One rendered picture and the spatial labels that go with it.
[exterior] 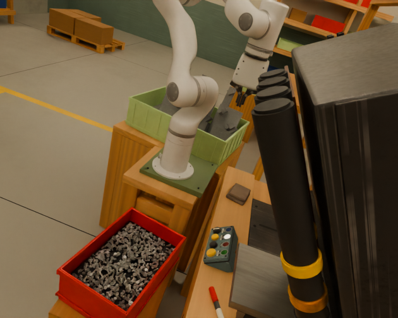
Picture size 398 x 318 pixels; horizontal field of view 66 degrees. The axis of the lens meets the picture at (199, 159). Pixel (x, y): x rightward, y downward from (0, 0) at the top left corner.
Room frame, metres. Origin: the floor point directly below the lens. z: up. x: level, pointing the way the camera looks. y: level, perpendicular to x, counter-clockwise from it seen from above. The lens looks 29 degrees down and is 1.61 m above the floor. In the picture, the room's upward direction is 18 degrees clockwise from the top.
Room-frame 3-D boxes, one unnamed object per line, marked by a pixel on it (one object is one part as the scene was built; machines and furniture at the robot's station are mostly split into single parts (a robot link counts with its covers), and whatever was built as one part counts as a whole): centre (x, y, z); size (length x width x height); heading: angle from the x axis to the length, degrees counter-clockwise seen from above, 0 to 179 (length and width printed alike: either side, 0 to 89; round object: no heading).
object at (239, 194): (1.06, -0.20, 0.91); 0.10 x 0.08 x 0.03; 163
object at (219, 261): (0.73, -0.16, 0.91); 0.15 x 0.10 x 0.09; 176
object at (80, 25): (5.98, 2.81, 0.22); 1.20 x 0.81 x 0.44; 79
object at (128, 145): (1.70, 0.13, 0.39); 0.68 x 0.52 x 0.79; 76
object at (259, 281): (0.44, -0.34, 1.11); 0.39 x 0.16 x 0.03; 86
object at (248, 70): (1.03, -0.07, 1.41); 0.10 x 0.07 x 0.11; 86
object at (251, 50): (1.03, -0.08, 1.47); 0.09 x 0.08 x 0.03; 86
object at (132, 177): (1.16, 0.10, 0.83); 0.32 x 0.32 x 0.04; 81
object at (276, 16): (1.03, -0.07, 1.55); 0.09 x 0.08 x 0.13; 142
